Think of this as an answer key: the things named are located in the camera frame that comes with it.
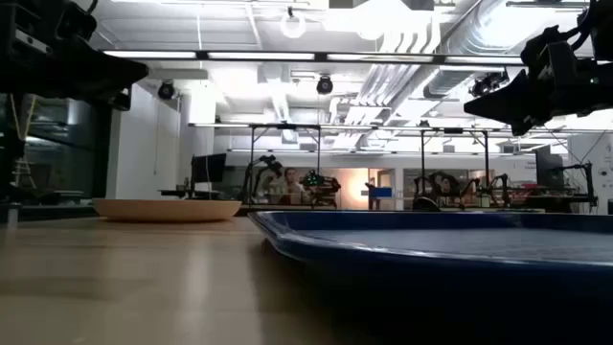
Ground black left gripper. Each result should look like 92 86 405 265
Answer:
0 0 149 112

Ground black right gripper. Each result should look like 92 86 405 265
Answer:
463 25 613 138

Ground peach round plate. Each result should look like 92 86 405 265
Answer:
92 198 243 223

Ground blue plastic tray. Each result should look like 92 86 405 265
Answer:
247 210 613 332

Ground black background monitor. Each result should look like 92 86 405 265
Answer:
534 145 566 190
191 152 228 185

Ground black background desk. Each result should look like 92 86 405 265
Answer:
159 188 222 201

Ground overhead LED light bar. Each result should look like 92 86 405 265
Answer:
102 49 526 65

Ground background robot with green lights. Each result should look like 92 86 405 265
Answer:
300 169 343 209

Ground person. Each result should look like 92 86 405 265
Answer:
281 167 308 206

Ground black background station frame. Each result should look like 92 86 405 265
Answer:
248 123 323 207
420 126 490 210

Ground white ring ceiling lamp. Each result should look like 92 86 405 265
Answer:
279 12 308 40

